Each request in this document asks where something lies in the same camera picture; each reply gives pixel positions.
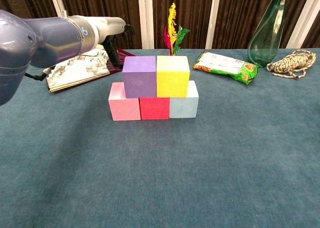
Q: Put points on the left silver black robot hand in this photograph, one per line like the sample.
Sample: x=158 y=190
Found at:
x=110 y=25

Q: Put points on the purple foam cube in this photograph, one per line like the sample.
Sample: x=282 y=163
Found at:
x=140 y=85

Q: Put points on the pink foam cube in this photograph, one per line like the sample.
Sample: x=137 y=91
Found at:
x=123 y=109

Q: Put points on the yellow foam cube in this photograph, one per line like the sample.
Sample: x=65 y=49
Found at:
x=172 y=84

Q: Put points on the red foam cube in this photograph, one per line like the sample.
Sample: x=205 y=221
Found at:
x=153 y=109

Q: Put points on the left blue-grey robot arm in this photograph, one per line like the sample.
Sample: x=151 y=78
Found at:
x=37 y=45

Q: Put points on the dark brown curtain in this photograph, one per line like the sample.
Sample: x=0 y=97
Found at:
x=105 y=3

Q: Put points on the painted paper folding fan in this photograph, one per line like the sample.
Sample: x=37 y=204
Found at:
x=80 y=73

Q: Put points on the colourful feather shuttlecock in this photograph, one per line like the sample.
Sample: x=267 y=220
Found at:
x=172 y=25

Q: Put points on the light blue foam cube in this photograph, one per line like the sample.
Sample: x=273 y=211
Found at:
x=183 y=108

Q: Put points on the green white snack bag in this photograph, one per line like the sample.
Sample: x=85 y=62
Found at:
x=220 y=64

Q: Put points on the green plastic spray bottle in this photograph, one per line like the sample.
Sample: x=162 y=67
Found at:
x=265 y=45

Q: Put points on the teal felt table mat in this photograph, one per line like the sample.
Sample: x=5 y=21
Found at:
x=160 y=175

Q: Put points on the white partition frame post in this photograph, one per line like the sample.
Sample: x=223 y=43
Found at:
x=56 y=0
x=307 y=18
x=145 y=18
x=213 y=18

